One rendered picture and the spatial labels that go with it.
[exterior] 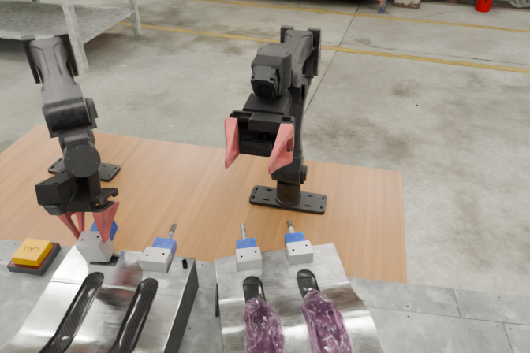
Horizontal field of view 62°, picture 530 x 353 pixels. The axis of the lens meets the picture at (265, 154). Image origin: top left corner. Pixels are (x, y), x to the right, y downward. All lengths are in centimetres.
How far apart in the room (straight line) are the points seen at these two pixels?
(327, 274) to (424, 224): 150
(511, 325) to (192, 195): 78
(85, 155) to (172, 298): 30
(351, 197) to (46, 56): 79
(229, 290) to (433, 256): 148
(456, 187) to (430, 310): 175
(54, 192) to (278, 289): 45
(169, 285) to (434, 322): 52
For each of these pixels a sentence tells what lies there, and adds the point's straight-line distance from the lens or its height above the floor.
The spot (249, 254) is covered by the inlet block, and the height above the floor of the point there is 88.
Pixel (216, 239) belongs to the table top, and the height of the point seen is 80.
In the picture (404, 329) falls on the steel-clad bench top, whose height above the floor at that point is 80.
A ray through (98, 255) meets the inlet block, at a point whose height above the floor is 92.
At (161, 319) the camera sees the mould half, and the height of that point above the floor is 89.
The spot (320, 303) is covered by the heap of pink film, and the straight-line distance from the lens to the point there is 83.
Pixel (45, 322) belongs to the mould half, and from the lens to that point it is 91.
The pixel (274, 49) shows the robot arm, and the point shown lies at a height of 130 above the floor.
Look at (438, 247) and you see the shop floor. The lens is 230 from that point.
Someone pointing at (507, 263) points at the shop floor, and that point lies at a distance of 235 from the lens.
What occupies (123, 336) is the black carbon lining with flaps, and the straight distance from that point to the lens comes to 85.
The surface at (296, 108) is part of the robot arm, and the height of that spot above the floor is 106.
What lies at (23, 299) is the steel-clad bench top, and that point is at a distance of 108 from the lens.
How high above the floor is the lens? 157
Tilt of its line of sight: 35 degrees down
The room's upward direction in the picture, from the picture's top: straight up
